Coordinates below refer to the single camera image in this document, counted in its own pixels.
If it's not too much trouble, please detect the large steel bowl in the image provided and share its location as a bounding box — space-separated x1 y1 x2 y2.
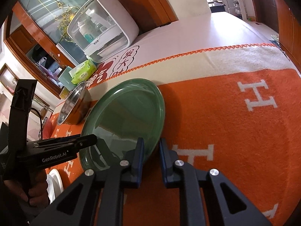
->
57 81 91 125

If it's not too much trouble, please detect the green round plate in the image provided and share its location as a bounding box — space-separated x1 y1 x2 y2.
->
79 79 165 171

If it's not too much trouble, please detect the left hand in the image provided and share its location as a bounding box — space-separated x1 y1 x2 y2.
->
4 169 49 208

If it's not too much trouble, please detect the white round plate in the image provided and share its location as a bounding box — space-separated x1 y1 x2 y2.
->
46 169 64 204

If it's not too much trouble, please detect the small yellow tin jar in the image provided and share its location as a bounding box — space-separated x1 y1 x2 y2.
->
59 87 70 99

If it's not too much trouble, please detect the mint green canister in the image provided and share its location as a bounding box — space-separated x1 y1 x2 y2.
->
58 66 75 91

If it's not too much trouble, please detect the green tissue pack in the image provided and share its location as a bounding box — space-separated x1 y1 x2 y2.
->
69 59 97 85

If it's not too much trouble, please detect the orange H pattern blanket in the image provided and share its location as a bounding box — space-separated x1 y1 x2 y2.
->
44 43 301 226

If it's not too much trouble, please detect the white cosmetic storage box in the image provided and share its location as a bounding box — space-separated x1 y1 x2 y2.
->
67 0 139 63

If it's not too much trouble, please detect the pink printed tablecloth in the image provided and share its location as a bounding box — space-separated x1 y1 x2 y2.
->
87 12 269 88

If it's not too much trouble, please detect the black cable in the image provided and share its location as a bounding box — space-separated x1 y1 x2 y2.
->
30 107 44 140

